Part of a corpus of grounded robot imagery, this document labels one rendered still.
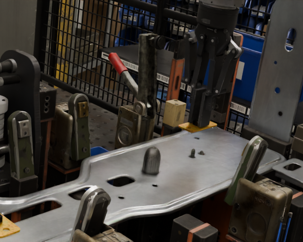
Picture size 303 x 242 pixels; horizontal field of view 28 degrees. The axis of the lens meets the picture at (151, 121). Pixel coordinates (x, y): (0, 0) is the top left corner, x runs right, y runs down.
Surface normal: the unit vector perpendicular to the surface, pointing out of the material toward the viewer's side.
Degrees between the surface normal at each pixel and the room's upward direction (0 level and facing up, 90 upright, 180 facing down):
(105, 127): 0
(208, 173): 0
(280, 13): 90
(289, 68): 90
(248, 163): 90
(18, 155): 78
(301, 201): 0
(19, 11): 91
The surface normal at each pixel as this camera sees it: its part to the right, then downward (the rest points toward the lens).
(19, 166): 0.74, 0.13
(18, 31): -0.38, 0.33
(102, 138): 0.14, -0.93
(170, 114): -0.68, 0.17
